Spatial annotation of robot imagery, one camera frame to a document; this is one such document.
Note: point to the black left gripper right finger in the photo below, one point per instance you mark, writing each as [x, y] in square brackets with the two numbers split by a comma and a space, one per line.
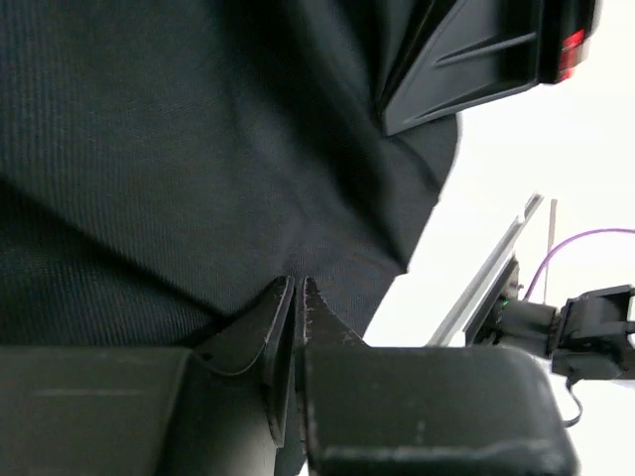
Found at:
[422, 411]

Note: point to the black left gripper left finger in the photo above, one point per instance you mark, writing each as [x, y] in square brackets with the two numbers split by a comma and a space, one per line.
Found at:
[216, 409]

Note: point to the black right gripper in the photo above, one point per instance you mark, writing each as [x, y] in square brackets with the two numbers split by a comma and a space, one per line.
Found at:
[459, 54]

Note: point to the black skirt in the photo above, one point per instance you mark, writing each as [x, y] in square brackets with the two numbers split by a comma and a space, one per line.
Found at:
[162, 162]

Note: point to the aluminium front rail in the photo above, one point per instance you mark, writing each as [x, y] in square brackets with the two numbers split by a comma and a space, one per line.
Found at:
[482, 283]

